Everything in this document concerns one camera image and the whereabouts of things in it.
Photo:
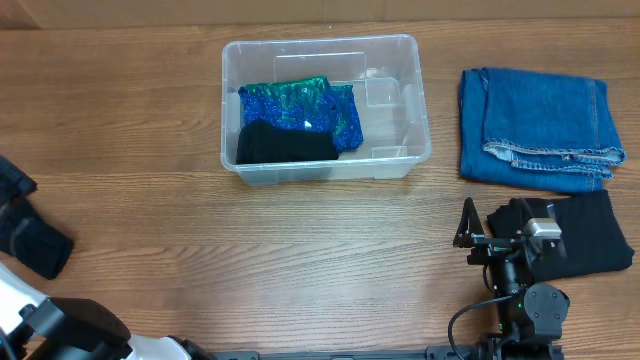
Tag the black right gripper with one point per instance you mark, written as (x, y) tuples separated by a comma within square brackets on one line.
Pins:
[(490, 246)]

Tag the blue green sequin garment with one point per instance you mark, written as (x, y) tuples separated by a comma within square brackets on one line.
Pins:
[(311, 105)]

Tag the small black cloth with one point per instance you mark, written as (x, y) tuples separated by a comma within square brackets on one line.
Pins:
[(259, 142)]

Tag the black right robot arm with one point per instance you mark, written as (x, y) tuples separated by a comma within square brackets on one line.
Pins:
[(530, 314)]

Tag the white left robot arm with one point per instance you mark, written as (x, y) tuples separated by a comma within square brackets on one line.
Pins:
[(36, 326)]

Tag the folded blue denim jeans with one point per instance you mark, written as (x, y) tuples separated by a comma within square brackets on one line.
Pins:
[(537, 130)]

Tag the folded black garment right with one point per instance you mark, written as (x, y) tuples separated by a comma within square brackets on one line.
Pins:
[(591, 235)]

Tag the clear plastic storage bin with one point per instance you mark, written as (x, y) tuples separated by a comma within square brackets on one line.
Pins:
[(386, 76)]

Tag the dark navy knit garment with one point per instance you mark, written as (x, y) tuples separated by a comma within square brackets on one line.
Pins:
[(25, 235)]

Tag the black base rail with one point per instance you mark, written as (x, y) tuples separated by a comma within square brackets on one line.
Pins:
[(438, 352)]

